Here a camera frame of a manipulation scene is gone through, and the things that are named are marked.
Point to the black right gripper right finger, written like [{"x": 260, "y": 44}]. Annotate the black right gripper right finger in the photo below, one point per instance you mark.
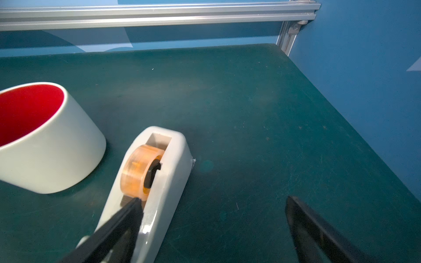
[{"x": 315, "y": 239}]

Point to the white tape dispenser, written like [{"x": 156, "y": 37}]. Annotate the white tape dispenser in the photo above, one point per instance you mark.
[{"x": 166, "y": 191}]

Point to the back aluminium frame rail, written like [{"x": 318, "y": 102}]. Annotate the back aluminium frame rail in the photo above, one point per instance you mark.
[{"x": 58, "y": 18}]

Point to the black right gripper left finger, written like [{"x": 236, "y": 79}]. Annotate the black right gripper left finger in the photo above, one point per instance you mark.
[{"x": 115, "y": 241}]

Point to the white mug red inside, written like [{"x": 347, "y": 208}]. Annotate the white mug red inside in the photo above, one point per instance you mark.
[{"x": 48, "y": 142}]

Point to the right aluminium corner post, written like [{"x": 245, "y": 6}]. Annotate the right aluminium corner post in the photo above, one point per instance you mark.
[{"x": 288, "y": 34}]

